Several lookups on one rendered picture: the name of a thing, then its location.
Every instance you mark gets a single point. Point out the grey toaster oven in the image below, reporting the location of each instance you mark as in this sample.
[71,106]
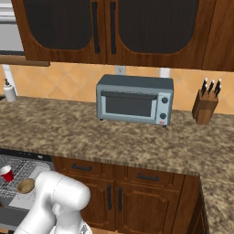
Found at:
[134,105]

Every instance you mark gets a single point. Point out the wooden base cupboard door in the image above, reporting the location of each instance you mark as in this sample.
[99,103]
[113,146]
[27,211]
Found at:
[146,210]
[97,201]

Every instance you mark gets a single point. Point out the wooden corner base cupboard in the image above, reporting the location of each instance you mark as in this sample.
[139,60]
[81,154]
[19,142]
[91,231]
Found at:
[198,219]

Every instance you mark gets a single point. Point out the white wall socket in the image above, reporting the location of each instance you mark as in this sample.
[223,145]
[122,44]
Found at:
[120,70]
[164,72]

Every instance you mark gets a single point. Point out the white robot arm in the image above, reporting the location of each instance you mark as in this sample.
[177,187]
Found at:
[61,195]

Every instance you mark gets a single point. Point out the dishwasher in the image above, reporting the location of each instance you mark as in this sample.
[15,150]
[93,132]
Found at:
[18,210]

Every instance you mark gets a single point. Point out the silver extractor hood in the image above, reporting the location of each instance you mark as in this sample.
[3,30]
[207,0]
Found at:
[10,33]

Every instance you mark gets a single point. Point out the wooden wall cupboard door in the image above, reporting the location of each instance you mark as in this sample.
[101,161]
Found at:
[61,55]
[158,59]

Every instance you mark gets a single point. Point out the wooden knife block with knives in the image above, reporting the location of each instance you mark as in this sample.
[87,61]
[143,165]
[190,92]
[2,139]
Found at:
[205,106]

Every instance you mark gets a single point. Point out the red cup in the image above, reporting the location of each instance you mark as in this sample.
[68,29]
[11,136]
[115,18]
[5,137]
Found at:
[7,174]

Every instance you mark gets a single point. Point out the tan bowl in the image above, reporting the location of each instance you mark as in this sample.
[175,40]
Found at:
[25,186]

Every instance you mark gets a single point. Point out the wooden drawer front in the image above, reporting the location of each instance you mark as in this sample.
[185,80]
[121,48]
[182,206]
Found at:
[169,178]
[97,169]

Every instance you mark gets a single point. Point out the white soap dispenser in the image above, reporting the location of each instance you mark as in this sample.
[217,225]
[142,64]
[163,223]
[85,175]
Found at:
[9,93]

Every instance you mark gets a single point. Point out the plain wooden wall cupboard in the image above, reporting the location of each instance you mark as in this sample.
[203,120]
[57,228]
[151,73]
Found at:
[221,33]

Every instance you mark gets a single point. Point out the white dishwasher rack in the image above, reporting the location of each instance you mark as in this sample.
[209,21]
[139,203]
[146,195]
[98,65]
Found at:
[30,169]

